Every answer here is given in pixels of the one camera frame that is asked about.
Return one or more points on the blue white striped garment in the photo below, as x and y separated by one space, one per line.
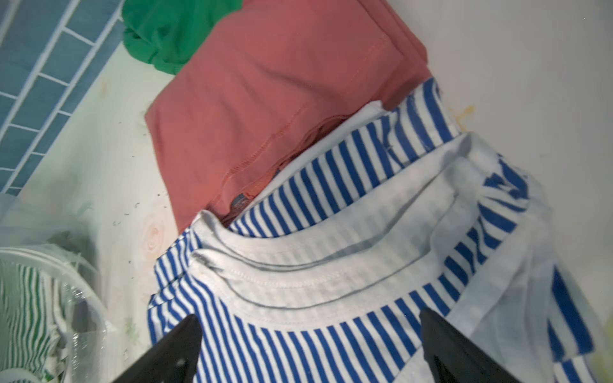
324 279

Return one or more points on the clear plastic vacuum bag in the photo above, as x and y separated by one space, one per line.
60 247

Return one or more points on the red garment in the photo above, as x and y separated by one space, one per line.
268 82

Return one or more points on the floral table mat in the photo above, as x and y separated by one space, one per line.
530 82

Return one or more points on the green white striped garment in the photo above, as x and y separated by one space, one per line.
31 345

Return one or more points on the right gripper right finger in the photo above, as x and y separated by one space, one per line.
452 357

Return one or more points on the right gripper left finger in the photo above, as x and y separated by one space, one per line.
173 359

